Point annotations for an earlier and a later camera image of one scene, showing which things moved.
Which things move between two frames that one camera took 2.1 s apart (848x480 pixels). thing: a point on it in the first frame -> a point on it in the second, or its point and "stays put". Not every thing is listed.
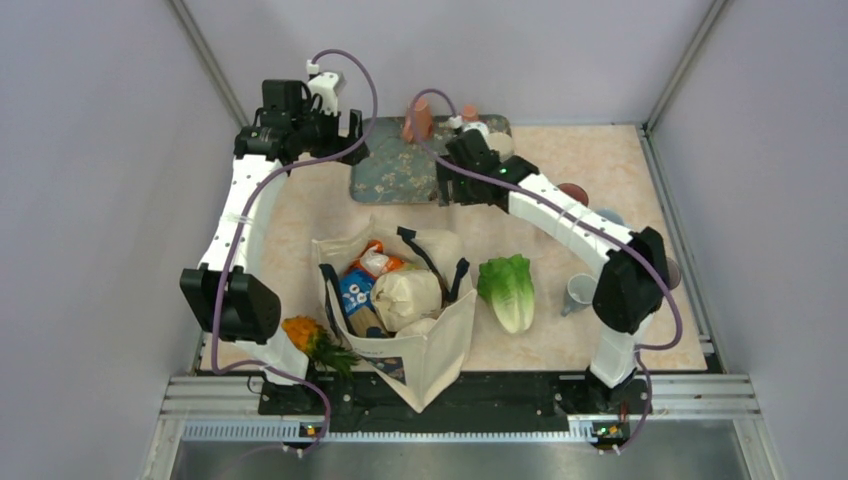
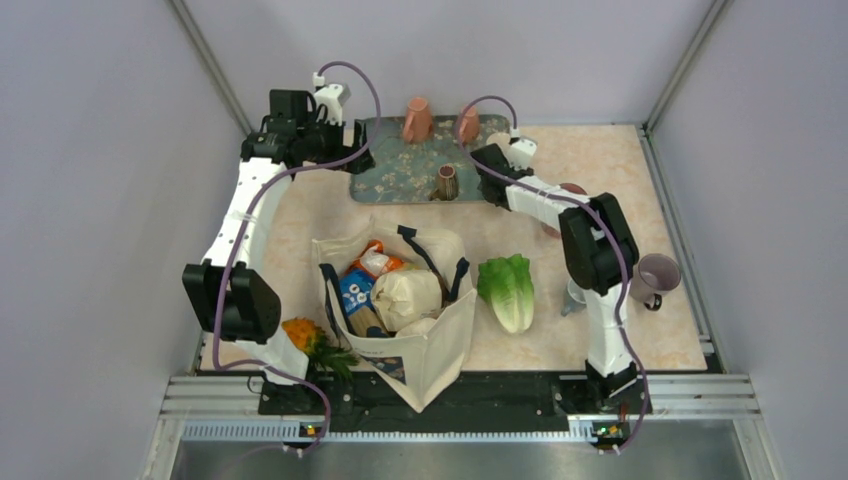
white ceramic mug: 579,293 stays put
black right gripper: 446,175 -> 481,186
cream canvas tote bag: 418,367 stays put
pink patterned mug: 574,192 stays put
